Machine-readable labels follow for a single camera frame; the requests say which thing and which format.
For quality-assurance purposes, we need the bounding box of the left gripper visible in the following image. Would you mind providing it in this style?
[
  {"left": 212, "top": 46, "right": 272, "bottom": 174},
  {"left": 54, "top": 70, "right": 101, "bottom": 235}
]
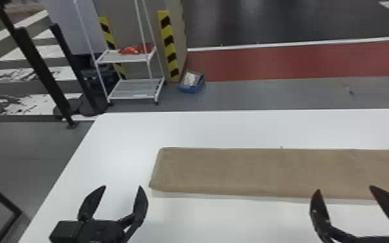
[{"left": 77, "top": 185, "right": 149, "bottom": 243}]

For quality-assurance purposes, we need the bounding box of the beige towel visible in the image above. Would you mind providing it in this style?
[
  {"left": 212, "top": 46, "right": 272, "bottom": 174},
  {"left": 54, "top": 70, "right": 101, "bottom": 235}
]
[{"left": 148, "top": 147, "right": 389, "bottom": 201}]

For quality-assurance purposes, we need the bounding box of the blue tray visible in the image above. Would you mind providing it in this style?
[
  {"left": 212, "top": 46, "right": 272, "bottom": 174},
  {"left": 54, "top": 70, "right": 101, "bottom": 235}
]
[{"left": 178, "top": 70, "right": 206, "bottom": 94}]

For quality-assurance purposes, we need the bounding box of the red snack packet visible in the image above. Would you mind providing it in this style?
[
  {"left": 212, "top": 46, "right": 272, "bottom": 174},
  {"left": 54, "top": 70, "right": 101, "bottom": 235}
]
[{"left": 118, "top": 47, "right": 140, "bottom": 56}]

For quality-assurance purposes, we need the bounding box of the black slanted pole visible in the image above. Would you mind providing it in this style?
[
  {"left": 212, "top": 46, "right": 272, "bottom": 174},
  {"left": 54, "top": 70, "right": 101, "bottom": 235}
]
[{"left": 0, "top": 0, "right": 80, "bottom": 129}]

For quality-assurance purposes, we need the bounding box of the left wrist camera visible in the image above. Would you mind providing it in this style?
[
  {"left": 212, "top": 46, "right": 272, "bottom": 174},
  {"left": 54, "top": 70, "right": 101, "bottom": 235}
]
[{"left": 48, "top": 220, "right": 82, "bottom": 243}]

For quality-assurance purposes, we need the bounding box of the black metal frame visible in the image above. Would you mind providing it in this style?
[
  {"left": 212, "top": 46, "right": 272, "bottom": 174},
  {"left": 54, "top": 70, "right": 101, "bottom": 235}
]
[{"left": 0, "top": 173, "right": 23, "bottom": 243}]

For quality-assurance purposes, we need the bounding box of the white wire rack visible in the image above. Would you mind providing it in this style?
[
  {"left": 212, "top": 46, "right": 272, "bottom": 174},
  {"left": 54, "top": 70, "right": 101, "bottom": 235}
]
[{"left": 73, "top": 0, "right": 166, "bottom": 105}]

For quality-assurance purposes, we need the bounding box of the black post on round foot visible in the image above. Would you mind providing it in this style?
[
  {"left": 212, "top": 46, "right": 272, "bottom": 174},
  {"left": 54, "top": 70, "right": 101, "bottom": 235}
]
[{"left": 49, "top": 23, "right": 111, "bottom": 117}]

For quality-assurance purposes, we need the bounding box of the yellow black striped post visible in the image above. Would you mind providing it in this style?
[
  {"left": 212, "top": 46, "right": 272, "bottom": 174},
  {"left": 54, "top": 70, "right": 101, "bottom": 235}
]
[
  {"left": 98, "top": 16, "right": 128, "bottom": 81},
  {"left": 157, "top": 10, "right": 181, "bottom": 82}
]

